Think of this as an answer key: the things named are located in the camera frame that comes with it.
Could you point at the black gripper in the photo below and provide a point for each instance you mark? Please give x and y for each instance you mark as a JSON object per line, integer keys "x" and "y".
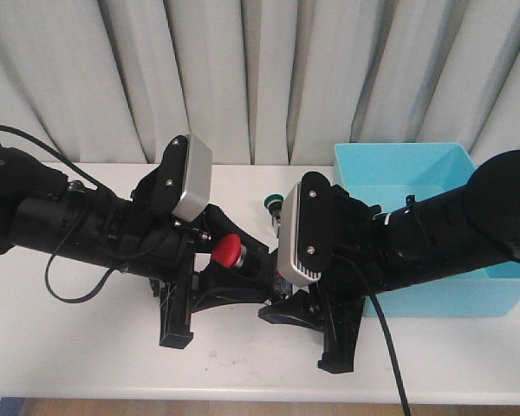
{"x": 351, "y": 269}
{"x": 164, "y": 249}

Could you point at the red push button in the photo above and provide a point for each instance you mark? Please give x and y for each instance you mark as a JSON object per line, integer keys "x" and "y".
{"x": 155, "y": 287}
{"x": 231, "y": 253}

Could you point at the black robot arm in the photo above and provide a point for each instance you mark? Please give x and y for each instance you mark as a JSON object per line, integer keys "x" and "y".
{"x": 468, "y": 228}
{"x": 41, "y": 209}

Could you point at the yellow push button near box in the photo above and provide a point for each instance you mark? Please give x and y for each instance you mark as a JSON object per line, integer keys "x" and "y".
{"x": 282, "y": 288}

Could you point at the light blue plastic box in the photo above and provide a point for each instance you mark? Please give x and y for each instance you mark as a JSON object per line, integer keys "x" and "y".
{"x": 384, "y": 174}

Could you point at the green push button centre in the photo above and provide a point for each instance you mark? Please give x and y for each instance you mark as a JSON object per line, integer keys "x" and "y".
{"x": 274, "y": 204}

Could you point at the grey pleated curtain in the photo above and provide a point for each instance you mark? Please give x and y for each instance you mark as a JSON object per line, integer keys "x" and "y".
{"x": 260, "y": 82}

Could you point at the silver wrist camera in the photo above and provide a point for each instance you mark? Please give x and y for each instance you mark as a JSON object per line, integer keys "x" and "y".
{"x": 183, "y": 179}
{"x": 307, "y": 230}

